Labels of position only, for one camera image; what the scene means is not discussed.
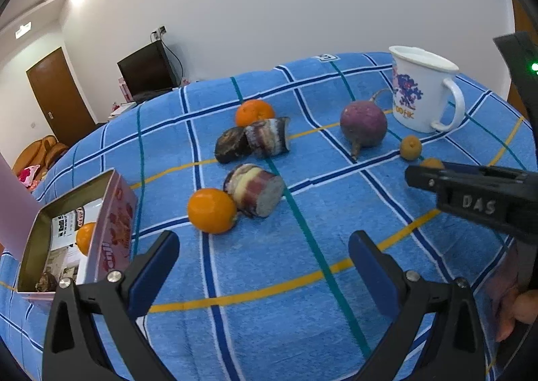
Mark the black television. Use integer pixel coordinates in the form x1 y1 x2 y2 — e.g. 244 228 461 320
117 42 179 98

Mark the brown wooden door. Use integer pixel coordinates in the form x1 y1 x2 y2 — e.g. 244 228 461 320
26 47 97 136

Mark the person's right hand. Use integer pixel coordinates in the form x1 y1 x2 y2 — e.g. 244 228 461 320
488 255 538 344

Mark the blue checked towel blanket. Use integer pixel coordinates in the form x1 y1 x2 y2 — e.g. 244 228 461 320
0 52 538 381

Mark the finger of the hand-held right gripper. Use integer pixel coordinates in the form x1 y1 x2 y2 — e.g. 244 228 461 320
405 164 533 198
439 161 531 177

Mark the black power cable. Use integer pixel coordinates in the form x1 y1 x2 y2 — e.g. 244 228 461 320
157 34 184 85

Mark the white printed mug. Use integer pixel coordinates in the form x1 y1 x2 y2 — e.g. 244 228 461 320
387 45 466 134

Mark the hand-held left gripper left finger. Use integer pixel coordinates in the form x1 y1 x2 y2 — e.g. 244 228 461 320
42 230 181 381

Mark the orange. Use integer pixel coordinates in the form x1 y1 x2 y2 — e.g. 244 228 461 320
187 188 239 235
76 222 97 256
234 99 276 128

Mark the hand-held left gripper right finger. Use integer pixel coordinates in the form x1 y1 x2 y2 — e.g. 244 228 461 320
348 230 492 381

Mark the pink flowered cushion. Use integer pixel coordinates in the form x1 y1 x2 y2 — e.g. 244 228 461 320
17 166 41 188

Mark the white television stand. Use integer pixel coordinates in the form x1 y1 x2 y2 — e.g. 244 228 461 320
109 87 186 118

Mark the pink tin box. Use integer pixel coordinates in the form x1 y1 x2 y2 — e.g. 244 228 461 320
16 168 139 302

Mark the purple radish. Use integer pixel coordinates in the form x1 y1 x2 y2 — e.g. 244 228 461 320
340 89 393 161

